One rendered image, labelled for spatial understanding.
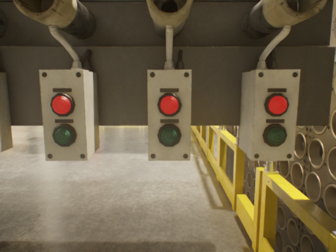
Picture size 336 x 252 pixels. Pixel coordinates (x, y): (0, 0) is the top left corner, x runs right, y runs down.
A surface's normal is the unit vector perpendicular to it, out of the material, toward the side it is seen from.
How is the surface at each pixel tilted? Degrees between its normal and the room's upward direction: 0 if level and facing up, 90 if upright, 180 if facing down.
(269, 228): 90
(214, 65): 90
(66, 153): 90
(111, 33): 90
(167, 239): 0
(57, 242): 0
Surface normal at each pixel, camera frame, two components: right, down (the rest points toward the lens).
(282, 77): 0.00, 0.16
